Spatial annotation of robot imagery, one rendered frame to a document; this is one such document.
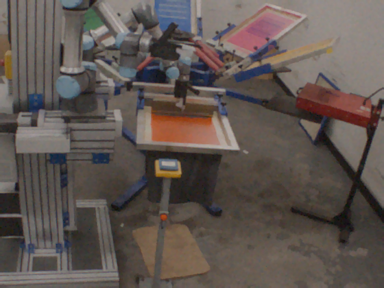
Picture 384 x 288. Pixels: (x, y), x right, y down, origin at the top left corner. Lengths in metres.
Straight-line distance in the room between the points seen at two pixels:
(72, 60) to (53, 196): 0.96
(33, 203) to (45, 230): 0.21
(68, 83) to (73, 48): 0.16
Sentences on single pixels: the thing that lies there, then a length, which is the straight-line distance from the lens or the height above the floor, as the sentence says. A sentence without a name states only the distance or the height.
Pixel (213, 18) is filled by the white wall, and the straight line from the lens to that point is 7.09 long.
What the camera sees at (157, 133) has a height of 0.95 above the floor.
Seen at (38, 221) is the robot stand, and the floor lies 0.45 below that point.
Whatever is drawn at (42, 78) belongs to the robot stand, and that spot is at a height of 1.36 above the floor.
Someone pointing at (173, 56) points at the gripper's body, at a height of 1.63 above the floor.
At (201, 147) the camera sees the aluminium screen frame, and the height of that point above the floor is 0.99.
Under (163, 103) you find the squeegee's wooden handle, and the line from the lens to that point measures 2.88.
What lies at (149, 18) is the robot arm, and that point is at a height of 1.63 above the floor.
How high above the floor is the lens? 2.10
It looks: 26 degrees down
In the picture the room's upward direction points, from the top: 8 degrees clockwise
